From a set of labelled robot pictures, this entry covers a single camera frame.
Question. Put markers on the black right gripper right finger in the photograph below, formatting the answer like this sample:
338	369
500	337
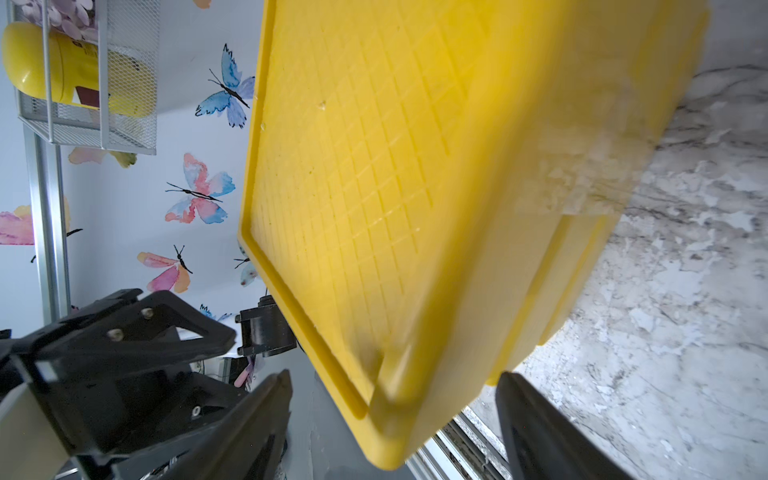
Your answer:
540	442

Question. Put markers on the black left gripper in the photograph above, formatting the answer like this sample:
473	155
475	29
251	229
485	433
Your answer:
115	381

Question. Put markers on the yellow lidded jar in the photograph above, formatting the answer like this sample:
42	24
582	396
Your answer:
67	71

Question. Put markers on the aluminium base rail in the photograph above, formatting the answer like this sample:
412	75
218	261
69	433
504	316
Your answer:
465	448

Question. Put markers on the pink flower bunch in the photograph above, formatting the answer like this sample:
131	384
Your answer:
74	18

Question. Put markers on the yellow plastic drawer box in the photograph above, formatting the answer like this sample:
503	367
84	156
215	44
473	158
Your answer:
429	184

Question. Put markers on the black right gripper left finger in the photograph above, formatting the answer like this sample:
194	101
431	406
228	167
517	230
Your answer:
244	440

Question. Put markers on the white wire mesh basket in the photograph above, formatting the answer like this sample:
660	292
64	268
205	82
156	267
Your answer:
128	27

